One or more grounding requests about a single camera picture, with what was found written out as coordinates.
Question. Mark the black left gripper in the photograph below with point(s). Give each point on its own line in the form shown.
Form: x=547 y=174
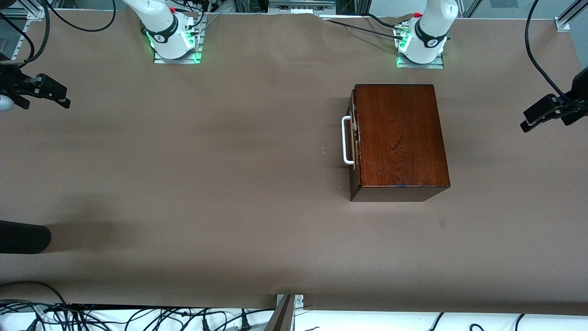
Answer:
x=571 y=106

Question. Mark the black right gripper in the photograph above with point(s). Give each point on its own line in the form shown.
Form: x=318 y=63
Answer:
x=14 y=84

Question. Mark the dark brown wooden cabinet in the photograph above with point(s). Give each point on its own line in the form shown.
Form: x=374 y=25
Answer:
x=399 y=133

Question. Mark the black ribbed cylinder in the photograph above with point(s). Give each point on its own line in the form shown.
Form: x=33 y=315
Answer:
x=23 y=236

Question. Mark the silver rack device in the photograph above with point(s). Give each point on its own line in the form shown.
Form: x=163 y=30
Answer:
x=301 y=7

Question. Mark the black power plug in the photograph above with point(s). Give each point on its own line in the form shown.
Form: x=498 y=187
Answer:
x=205 y=325
x=245 y=324

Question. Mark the aluminium frame corner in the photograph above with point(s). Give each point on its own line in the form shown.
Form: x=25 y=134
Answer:
x=34 y=13

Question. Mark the white table corner bracket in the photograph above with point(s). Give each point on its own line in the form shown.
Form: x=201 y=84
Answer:
x=562 y=24

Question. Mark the aluminium frame strut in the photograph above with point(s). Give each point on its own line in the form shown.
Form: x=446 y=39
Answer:
x=576 y=9

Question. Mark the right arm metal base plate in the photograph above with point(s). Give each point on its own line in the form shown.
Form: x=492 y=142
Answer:
x=174 y=60

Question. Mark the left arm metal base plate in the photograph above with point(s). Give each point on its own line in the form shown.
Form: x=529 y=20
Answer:
x=420 y=65

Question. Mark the silver corner bracket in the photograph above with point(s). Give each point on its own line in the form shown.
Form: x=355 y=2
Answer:
x=298 y=301

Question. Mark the aluminium profile post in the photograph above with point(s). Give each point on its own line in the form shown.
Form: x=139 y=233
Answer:
x=281 y=317

